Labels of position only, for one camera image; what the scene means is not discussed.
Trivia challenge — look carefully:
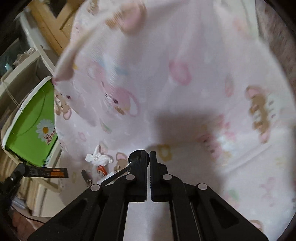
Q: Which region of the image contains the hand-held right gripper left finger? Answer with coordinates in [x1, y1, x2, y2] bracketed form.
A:
[28, 160, 148, 241]

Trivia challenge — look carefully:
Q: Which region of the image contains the hanging white string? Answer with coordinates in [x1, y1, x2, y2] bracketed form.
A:
[2, 81, 23, 113]

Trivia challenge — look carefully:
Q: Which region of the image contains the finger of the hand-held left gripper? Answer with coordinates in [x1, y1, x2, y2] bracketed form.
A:
[0, 163, 25, 186]

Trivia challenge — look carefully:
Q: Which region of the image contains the small round orange roll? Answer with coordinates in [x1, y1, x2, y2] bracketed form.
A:
[96, 165, 108, 178]

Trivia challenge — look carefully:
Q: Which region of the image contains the wooden door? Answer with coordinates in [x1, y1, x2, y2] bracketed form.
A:
[30, 0, 86, 56]

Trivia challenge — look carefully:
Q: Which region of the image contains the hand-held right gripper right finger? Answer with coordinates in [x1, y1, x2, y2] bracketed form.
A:
[149, 151, 270, 241]

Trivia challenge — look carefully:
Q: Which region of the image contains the black packet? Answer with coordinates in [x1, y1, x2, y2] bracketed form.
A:
[23, 166, 69, 178]

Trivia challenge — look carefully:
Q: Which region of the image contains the pink bear-print sheet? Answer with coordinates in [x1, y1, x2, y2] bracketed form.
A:
[52, 0, 292, 241]

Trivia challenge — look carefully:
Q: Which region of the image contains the white shelf unit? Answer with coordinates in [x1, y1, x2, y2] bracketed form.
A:
[0, 9, 63, 193]

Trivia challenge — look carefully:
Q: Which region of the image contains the black plastic spoon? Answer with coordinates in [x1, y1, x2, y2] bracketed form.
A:
[101, 150, 149, 186]

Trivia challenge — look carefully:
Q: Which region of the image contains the green plastic storage box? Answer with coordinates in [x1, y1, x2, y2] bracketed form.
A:
[1, 75, 59, 167]

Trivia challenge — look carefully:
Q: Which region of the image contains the white tissue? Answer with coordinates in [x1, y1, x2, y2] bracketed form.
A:
[85, 146, 113, 166]

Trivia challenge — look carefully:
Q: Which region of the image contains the small black cylinder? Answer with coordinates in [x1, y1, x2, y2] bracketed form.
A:
[81, 169, 92, 186]

